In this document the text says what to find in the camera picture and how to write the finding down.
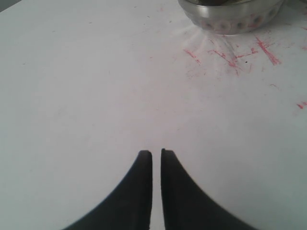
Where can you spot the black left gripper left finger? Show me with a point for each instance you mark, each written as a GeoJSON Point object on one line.
{"type": "Point", "coordinates": [129, 205]}

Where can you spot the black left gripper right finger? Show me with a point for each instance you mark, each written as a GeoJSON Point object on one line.
{"type": "Point", "coordinates": [186, 206]}

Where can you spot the steel bowl of rice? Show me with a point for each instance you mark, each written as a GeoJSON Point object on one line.
{"type": "Point", "coordinates": [232, 18]}

